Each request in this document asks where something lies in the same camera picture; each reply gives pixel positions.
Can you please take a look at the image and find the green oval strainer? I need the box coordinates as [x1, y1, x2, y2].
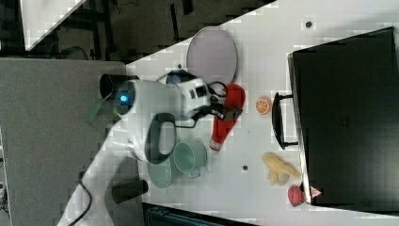
[147, 159, 172, 188]

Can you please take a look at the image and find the black cylinder holder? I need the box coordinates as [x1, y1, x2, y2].
[100, 73, 139, 99]
[112, 180, 149, 204]

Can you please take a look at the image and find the black cylinder holder upper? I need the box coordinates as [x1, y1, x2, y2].
[100, 73, 139, 99]

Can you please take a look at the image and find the black oven door handle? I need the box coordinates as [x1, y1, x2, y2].
[272, 92, 298, 150]

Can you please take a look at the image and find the green metal cup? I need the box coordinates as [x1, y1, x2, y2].
[173, 142, 207, 179]

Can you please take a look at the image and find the peeled banana toy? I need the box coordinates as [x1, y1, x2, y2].
[262, 152, 300, 186]

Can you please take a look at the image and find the green spatula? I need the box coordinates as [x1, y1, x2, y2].
[85, 93, 120, 123]

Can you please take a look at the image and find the black toaster oven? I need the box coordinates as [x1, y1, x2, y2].
[288, 27, 399, 215]

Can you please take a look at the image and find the orange slice toy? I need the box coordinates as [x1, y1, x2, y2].
[255, 97, 272, 115]

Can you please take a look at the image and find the red ketchup bottle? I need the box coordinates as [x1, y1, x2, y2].
[210, 83, 246, 151]

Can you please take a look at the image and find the black cylinder holder lower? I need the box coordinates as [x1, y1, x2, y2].
[112, 180, 149, 204]

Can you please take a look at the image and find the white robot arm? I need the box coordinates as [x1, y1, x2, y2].
[56, 77, 246, 226]

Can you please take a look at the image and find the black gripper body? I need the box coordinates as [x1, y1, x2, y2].
[210, 96, 226, 121]

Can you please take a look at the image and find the red strawberry toy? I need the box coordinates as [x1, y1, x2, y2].
[288, 186, 305, 207]

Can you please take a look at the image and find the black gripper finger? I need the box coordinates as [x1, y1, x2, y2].
[223, 107, 243, 121]

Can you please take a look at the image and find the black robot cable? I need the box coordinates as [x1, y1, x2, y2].
[67, 80, 229, 226]

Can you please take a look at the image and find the blue bowl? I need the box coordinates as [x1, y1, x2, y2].
[166, 70, 196, 84]

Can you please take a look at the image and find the large grey round plate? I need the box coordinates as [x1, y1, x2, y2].
[186, 26, 237, 85]

